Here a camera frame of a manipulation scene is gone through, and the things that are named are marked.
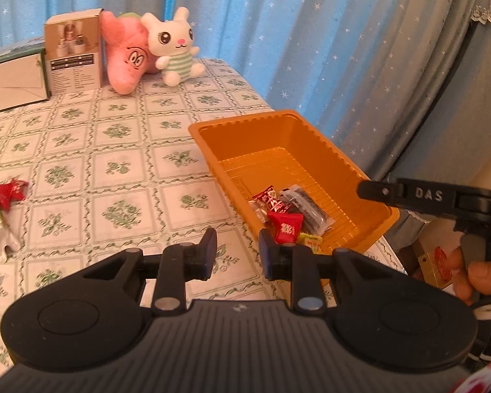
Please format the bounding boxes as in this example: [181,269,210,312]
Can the pink plush toy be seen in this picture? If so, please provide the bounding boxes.
[100,11,160,97]

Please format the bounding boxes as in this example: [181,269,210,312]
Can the yellow box red label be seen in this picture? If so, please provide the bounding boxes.
[411,239,461,291]

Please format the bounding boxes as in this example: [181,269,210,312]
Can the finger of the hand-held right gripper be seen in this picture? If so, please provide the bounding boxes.
[357,177,461,217]

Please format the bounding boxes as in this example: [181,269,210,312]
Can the orange plastic tray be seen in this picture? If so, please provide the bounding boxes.
[188,109,401,256]

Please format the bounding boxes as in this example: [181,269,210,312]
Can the red square candy packet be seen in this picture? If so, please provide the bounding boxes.
[268,212,304,244]

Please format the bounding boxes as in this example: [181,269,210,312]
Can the beige product carton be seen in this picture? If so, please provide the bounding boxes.
[44,8,104,95]

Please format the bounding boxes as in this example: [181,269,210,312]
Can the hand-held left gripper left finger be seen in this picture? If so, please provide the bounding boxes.
[82,227,218,317]

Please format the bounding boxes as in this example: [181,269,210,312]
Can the red foil candy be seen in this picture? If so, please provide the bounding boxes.
[251,186,289,214]

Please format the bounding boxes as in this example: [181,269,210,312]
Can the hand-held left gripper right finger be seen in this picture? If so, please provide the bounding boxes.
[259,228,394,316]

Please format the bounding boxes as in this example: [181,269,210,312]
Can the red twist-wrapped candy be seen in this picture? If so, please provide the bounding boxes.
[0,180,29,213]

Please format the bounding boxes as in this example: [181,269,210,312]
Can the red white patterned clothing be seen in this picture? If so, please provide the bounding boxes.
[454,360,491,393]

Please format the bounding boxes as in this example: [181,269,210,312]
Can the white box teal top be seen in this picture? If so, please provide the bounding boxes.
[0,37,50,116]

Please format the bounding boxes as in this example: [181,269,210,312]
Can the dark clear snack packet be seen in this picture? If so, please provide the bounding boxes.
[278,184,335,234]

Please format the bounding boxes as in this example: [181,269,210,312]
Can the person's right hand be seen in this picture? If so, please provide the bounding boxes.
[445,248,491,306]

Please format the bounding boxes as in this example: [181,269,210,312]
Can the white bunny plush toy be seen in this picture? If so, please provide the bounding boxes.
[141,7,207,86]

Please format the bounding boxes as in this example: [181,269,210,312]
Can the grey lace-trimmed furniture cover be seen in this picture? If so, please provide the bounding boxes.
[387,0,491,224]

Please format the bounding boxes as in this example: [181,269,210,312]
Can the yellow green candy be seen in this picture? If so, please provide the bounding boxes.
[297,233,323,252]

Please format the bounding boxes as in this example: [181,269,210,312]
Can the floral green white tablecloth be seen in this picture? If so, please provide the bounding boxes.
[0,57,408,369]

